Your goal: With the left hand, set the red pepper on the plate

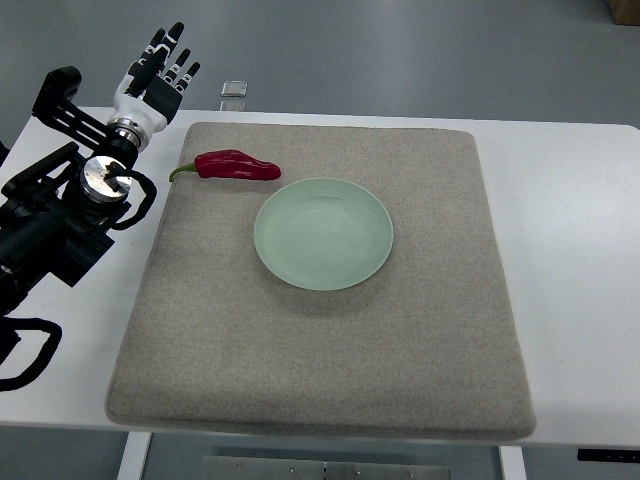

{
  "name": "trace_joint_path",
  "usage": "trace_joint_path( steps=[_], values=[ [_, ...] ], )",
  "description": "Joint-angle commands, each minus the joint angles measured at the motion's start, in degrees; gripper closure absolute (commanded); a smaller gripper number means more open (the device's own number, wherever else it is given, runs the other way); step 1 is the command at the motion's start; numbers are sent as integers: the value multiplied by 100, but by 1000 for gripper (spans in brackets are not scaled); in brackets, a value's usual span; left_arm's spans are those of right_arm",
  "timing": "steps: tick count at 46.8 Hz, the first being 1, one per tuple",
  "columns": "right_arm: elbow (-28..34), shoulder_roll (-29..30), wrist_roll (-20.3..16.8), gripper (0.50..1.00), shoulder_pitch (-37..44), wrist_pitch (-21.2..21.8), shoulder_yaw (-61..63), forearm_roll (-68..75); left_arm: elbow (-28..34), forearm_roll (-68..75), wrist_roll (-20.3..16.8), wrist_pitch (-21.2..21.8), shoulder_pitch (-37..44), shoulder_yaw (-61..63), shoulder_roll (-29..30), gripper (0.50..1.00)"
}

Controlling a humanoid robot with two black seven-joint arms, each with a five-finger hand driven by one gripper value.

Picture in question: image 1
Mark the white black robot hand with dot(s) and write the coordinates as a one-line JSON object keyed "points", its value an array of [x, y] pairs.
{"points": [[151, 92]]}

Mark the red chili pepper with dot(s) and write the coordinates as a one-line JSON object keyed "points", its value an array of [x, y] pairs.
{"points": [[229, 164]]}

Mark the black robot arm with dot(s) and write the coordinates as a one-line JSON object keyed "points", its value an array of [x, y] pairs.
{"points": [[58, 212]]}

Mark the light green plate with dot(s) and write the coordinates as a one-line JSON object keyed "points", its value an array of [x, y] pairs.
{"points": [[323, 234]]}

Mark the white table leg left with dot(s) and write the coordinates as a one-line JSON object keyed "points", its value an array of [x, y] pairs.
{"points": [[134, 456]]}

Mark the white table leg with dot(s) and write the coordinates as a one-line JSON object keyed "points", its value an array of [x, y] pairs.
{"points": [[134, 456], [512, 463]]}

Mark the beige felt mat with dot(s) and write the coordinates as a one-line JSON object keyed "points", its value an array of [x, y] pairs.
{"points": [[362, 294]]}

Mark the cardboard box corner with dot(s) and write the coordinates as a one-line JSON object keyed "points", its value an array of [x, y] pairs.
{"points": [[625, 12]]}

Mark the white table leg right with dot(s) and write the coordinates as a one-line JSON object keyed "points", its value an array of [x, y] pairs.
{"points": [[512, 463]]}

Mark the black table control panel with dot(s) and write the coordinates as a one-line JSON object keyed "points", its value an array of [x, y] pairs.
{"points": [[608, 455]]}

